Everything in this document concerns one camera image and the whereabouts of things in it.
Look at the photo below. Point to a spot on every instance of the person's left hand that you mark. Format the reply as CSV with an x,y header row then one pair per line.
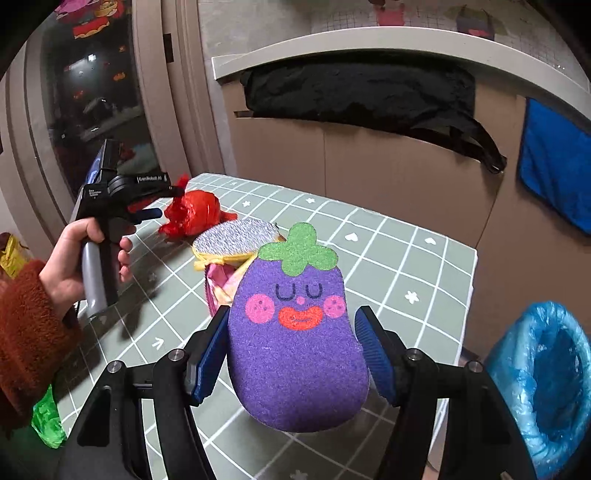
x,y
64,277

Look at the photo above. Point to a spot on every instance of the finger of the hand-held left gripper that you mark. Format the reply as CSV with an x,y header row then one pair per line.
x,y
147,213
178,188

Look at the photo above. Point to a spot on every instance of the blue towel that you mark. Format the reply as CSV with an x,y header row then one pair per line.
x,y
554,175

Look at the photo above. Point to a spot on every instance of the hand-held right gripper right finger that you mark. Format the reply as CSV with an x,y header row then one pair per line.
x,y
374,355

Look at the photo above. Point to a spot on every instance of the festive window sticker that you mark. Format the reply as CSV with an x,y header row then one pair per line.
x,y
92,25

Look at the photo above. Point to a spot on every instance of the black hanging bag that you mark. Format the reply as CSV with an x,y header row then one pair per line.
x,y
360,97

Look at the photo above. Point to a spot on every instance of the yellow silver scouring sponge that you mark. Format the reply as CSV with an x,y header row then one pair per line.
x,y
231,237

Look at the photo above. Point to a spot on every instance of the white bin blue liner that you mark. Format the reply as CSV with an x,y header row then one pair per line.
x,y
531,369

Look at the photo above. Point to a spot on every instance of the red plastic bag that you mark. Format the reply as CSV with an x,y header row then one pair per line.
x,y
194,212

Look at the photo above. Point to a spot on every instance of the green checked tablecloth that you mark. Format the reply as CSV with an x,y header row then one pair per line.
x,y
392,258

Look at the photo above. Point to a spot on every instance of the yellow plastic bag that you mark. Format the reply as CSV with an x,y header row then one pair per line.
x,y
9,254

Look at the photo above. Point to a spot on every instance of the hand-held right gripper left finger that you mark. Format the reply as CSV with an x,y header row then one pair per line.
x,y
207,360

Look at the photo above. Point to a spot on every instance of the cartoon couple wall sticker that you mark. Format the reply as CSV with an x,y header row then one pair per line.
x,y
475,21

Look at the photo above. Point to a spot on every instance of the purple eggplant sponge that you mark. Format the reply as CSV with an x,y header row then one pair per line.
x,y
295,360

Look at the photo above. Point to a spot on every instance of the green plastic bag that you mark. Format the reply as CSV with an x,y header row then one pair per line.
x,y
46,415

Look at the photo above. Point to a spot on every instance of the pink yellow snack wrapper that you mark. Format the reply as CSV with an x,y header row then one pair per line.
x,y
217,286

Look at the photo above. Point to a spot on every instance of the grey kitchen countertop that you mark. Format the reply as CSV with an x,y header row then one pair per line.
x,y
415,50

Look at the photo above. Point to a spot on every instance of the beige door frame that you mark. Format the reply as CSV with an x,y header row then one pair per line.
x,y
175,92

